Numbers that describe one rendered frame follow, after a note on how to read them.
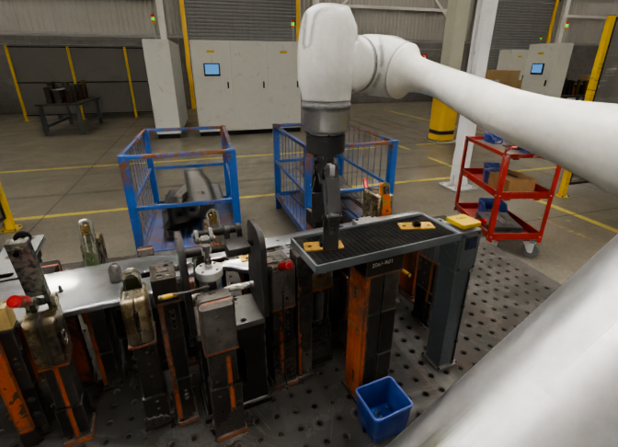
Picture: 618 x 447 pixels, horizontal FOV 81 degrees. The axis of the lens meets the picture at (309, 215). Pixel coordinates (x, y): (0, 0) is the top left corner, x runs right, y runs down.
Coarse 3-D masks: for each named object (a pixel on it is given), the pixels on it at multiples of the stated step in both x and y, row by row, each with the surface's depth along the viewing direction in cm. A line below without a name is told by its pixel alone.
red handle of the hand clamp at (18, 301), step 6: (6, 300) 63; (12, 300) 63; (18, 300) 63; (24, 300) 65; (30, 300) 67; (36, 300) 71; (42, 300) 74; (12, 306) 63; (18, 306) 63; (24, 306) 66
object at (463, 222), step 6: (450, 216) 94; (456, 216) 94; (462, 216) 94; (468, 216) 94; (450, 222) 92; (456, 222) 90; (462, 222) 90; (468, 222) 90; (474, 222) 90; (480, 222) 90; (462, 228) 89
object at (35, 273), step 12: (24, 240) 69; (12, 252) 68; (24, 252) 69; (12, 264) 69; (24, 264) 70; (36, 264) 71; (24, 276) 71; (36, 276) 72; (24, 288) 72; (36, 288) 73; (48, 288) 76; (48, 300) 76; (36, 312) 76
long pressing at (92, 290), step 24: (384, 216) 135; (288, 240) 117; (120, 264) 103; (144, 264) 103; (240, 264) 103; (0, 288) 92; (72, 288) 92; (96, 288) 92; (24, 312) 83; (72, 312) 83
